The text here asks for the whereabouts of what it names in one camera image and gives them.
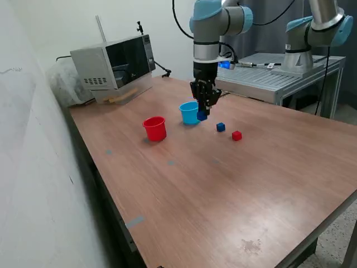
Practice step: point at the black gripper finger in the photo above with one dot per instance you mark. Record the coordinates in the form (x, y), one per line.
(212, 96)
(198, 93)

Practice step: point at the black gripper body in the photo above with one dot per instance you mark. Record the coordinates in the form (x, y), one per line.
(205, 71)

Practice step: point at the blue cube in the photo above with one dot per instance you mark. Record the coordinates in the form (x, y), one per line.
(201, 115)
(220, 127)

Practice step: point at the red cube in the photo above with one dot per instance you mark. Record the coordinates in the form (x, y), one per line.
(236, 136)

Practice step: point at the aluminium robot base table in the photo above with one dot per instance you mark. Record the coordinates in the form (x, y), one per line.
(251, 81)

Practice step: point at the blue plastic cup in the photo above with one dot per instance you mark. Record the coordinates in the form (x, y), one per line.
(188, 117)

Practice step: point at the red plastic cup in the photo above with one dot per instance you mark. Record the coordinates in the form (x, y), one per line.
(154, 131)

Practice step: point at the clear acrylic microwave stand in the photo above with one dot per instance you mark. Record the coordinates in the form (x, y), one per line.
(139, 83)

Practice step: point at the dark grey curtain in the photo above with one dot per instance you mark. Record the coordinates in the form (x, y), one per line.
(265, 42)

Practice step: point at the wooden stick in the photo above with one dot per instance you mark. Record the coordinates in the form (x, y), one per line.
(122, 96)

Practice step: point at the small grey tape mark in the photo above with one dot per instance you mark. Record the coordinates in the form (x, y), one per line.
(108, 152)

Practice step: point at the silver microwave oven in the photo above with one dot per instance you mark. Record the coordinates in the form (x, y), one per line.
(92, 64)

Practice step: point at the thin white rod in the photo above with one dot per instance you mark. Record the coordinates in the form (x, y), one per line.
(100, 28)

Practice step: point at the long grey tape strip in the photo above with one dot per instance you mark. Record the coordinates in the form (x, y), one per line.
(134, 222)

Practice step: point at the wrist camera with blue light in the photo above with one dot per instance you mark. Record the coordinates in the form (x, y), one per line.
(226, 65)

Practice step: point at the small black camera mount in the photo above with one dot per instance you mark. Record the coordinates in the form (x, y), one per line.
(139, 28)

